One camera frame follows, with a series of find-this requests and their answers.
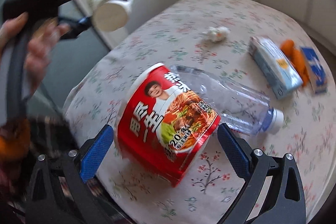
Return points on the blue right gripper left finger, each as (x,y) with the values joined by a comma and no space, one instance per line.
(93,152)

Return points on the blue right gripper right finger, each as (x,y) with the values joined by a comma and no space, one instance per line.
(237,151)

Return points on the clear plastic water bottle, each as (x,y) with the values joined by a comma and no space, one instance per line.
(243,109)

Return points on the white paper cup green print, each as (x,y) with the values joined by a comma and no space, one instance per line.
(110,15)

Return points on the red instant noodle cup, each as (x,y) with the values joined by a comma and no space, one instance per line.
(163,124)

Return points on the orange peel piece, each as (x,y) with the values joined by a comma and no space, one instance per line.
(296,58)

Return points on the dark blue small carton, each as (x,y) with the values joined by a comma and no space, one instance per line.
(316,73)

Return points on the person's left forearm sleeve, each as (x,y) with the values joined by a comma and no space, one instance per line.
(22,141)

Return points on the person's left hand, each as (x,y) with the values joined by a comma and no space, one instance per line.
(39,47)

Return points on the crumpled white tissue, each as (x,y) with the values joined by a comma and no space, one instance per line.
(216,35)

